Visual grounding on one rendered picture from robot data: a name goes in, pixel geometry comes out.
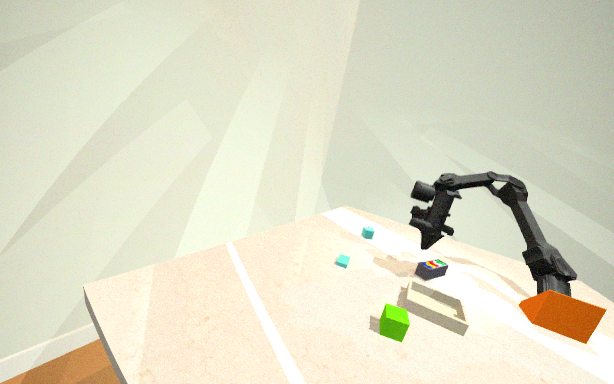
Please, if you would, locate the green cube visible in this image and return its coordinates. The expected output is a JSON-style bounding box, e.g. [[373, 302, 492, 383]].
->
[[379, 303, 410, 343]]

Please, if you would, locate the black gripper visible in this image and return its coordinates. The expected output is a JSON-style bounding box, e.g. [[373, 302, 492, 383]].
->
[[409, 205, 454, 251]]

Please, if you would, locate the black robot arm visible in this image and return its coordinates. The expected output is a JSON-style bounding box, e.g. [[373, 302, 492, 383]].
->
[[410, 171, 577, 297]]

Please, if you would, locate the small teal cube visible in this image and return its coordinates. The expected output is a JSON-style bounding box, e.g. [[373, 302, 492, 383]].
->
[[361, 226, 375, 240]]

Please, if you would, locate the small turquoise cube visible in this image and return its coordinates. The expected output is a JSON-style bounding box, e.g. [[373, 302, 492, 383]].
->
[[335, 254, 350, 269]]

